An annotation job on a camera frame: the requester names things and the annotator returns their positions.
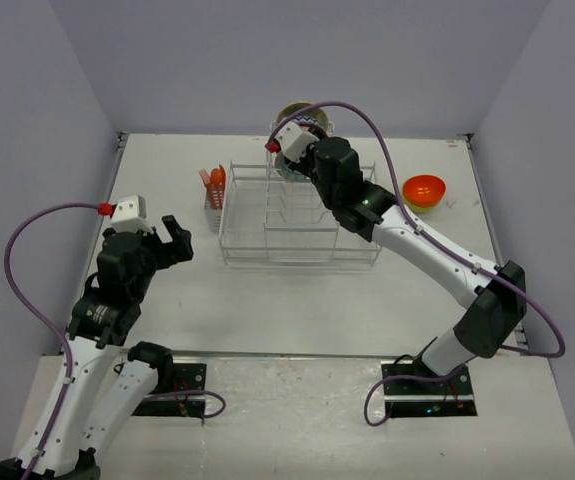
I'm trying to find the red rimmed patterned bowl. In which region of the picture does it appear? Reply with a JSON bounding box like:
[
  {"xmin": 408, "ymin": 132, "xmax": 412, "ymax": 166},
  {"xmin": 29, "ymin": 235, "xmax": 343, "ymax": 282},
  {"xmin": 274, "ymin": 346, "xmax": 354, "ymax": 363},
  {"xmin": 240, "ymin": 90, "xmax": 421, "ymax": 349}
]
[{"xmin": 307, "ymin": 125, "xmax": 328, "ymax": 139}]

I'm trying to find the yellow patterned bowl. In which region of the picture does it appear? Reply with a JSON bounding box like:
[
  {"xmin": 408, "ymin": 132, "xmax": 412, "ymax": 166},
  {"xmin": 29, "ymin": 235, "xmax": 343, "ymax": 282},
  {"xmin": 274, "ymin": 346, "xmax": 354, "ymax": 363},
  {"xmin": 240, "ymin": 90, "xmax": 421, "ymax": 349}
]
[{"xmin": 274, "ymin": 153, "xmax": 309, "ymax": 183}]

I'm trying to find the orange bowl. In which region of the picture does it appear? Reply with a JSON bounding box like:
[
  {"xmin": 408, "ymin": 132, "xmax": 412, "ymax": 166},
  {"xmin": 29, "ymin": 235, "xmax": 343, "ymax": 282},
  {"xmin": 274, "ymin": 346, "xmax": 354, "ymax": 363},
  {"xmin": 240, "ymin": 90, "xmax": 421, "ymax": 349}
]
[{"xmin": 402, "ymin": 174, "xmax": 447, "ymax": 200}]

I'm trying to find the lime green bowl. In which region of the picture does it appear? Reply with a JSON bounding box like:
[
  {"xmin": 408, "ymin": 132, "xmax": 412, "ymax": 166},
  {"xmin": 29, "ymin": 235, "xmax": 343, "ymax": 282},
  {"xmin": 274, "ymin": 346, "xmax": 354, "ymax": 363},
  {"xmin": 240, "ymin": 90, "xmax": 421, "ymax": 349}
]
[{"xmin": 403, "ymin": 197, "xmax": 442, "ymax": 214}]

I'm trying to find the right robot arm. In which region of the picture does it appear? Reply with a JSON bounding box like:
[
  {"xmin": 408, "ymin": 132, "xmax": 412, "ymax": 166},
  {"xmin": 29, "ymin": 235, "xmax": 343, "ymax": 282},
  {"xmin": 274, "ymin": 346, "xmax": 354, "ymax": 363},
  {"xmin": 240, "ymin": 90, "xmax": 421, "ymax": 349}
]
[{"xmin": 277, "ymin": 131, "xmax": 527, "ymax": 393}]

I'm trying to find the white cutlery caddy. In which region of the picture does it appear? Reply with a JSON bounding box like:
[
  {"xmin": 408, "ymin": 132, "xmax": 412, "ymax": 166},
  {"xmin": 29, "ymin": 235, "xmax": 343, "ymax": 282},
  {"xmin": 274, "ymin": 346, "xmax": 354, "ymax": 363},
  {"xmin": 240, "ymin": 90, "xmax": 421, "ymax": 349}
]
[{"xmin": 203, "ymin": 185, "xmax": 224, "ymax": 234}]

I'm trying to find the blue zigzag patterned bowl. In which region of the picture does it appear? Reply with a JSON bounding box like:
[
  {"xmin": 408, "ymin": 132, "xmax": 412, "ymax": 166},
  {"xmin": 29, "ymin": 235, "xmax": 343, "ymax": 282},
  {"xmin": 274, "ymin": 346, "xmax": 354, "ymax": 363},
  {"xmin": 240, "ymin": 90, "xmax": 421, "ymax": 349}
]
[{"xmin": 276, "ymin": 101, "xmax": 330, "ymax": 131}]

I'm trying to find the orange plastic fork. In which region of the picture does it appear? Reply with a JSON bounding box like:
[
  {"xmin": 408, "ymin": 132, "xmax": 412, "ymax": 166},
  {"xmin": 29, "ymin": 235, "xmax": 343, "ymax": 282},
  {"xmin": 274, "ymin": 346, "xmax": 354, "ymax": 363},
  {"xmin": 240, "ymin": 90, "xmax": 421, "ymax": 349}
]
[{"xmin": 199, "ymin": 169, "xmax": 218, "ymax": 210}]

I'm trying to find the orange plastic spoon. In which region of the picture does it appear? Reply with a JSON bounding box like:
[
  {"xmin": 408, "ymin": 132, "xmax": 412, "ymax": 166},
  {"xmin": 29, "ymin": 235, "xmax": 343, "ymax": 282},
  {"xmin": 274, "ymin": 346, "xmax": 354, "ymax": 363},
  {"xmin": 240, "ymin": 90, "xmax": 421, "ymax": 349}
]
[{"xmin": 210, "ymin": 168, "xmax": 223, "ymax": 209}]

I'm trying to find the orange plastic knife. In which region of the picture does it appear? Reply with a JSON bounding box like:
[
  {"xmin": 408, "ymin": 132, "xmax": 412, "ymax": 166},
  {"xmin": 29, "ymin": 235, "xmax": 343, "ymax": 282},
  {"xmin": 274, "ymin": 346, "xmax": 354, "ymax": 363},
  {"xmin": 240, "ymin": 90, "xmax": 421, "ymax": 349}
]
[{"xmin": 213, "ymin": 165, "xmax": 227, "ymax": 208}]

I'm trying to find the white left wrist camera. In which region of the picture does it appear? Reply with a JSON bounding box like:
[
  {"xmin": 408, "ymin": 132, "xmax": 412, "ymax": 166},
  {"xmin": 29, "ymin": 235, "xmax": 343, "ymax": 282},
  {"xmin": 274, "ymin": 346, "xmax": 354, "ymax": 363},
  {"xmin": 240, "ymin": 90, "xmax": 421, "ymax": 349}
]
[{"xmin": 110, "ymin": 195, "xmax": 153, "ymax": 234}]

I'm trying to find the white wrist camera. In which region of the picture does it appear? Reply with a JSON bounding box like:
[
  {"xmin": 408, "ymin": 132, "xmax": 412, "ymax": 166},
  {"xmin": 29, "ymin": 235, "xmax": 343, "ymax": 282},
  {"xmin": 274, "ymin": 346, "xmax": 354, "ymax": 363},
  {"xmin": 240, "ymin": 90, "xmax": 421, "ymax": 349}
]
[
  {"xmin": 265, "ymin": 121, "xmax": 319, "ymax": 163},
  {"xmin": 110, "ymin": 195, "xmax": 153, "ymax": 234}
]

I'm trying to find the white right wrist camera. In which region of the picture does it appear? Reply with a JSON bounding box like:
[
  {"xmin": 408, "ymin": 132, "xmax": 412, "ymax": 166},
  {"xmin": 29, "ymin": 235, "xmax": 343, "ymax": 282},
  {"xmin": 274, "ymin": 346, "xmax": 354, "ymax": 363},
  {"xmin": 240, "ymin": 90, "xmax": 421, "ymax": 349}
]
[{"xmin": 265, "ymin": 121, "xmax": 319, "ymax": 163}]

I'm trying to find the white wire dish rack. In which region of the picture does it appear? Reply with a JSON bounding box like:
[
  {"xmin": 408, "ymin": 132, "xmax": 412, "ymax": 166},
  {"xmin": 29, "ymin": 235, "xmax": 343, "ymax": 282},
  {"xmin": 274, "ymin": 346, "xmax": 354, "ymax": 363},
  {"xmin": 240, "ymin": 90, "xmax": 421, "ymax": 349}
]
[{"xmin": 219, "ymin": 144, "xmax": 380, "ymax": 269}]

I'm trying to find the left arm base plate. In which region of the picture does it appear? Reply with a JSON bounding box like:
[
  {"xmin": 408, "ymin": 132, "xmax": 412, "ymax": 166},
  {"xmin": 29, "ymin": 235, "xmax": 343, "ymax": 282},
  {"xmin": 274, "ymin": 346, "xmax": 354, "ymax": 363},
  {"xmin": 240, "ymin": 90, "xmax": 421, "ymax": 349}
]
[{"xmin": 133, "ymin": 363, "xmax": 207, "ymax": 419}]

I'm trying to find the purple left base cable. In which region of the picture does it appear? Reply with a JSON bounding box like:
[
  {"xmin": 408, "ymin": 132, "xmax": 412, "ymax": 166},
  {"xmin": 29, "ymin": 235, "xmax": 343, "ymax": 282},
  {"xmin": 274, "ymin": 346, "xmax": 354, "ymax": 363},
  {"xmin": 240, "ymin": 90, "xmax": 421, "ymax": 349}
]
[{"xmin": 147, "ymin": 388, "xmax": 229, "ymax": 419}]

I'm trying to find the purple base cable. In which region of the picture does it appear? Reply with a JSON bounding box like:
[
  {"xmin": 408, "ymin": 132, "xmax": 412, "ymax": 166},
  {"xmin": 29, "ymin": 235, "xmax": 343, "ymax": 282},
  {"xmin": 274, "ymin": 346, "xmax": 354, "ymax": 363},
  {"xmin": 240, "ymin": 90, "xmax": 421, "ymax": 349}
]
[
  {"xmin": 147, "ymin": 388, "xmax": 229, "ymax": 419},
  {"xmin": 363, "ymin": 367, "xmax": 468, "ymax": 427}
]

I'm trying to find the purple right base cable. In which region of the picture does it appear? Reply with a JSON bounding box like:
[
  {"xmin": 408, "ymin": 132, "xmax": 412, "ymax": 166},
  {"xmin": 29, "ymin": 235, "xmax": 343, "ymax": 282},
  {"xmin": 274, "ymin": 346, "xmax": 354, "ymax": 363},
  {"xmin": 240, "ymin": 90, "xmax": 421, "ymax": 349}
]
[{"xmin": 363, "ymin": 367, "xmax": 468, "ymax": 427}]

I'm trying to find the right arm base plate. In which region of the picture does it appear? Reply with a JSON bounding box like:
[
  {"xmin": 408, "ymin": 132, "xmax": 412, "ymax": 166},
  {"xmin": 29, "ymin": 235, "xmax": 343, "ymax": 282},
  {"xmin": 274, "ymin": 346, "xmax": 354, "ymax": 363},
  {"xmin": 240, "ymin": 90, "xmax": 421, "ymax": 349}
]
[{"xmin": 383, "ymin": 367, "xmax": 478, "ymax": 419}]

